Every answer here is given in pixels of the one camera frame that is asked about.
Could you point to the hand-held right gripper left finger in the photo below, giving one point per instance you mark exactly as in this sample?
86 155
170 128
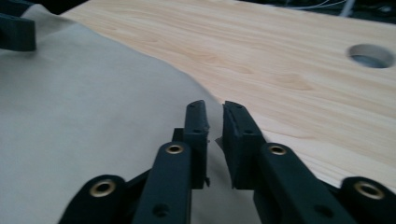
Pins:
174 174

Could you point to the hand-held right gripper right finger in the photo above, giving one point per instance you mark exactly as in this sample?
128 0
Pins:
267 174

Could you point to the khaki shorts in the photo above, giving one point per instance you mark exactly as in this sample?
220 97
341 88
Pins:
77 109

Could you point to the white metal stand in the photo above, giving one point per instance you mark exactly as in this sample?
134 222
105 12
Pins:
348 7

